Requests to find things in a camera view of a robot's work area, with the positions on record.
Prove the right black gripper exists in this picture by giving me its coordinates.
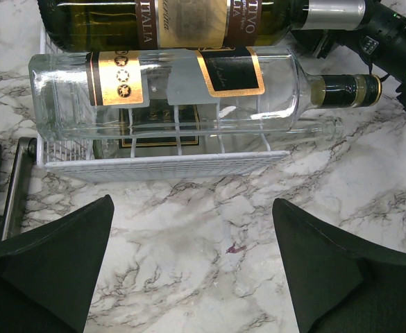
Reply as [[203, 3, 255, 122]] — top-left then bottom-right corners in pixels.
[[292, 1, 406, 111]]

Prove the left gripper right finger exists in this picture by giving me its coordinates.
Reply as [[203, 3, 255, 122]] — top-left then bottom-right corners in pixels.
[[272, 198, 406, 332]]

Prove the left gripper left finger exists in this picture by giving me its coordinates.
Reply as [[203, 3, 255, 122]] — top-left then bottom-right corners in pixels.
[[0, 195, 115, 332]]

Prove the clear square liquor bottle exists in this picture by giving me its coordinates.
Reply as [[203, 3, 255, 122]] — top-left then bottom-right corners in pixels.
[[28, 46, 382, 140]]

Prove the green bottle brown label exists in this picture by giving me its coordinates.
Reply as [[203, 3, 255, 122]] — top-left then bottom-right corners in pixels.
[[37, 0, 374, 52]]

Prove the clear bottle black label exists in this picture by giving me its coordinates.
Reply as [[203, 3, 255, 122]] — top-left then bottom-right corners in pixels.
[[93, 105, 344, 159]]

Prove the metal corkscrew opener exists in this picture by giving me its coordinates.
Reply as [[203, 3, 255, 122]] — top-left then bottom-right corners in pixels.
[[0, 137, 37, 249]]

